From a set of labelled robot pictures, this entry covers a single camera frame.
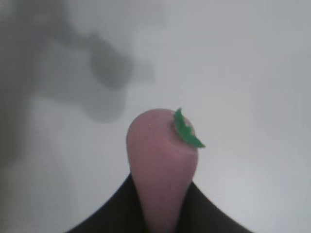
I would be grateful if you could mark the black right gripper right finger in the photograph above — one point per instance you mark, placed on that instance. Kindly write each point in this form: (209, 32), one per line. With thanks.
(204, 216)

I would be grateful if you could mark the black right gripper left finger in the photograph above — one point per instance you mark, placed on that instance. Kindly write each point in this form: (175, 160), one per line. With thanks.
(121, 213)

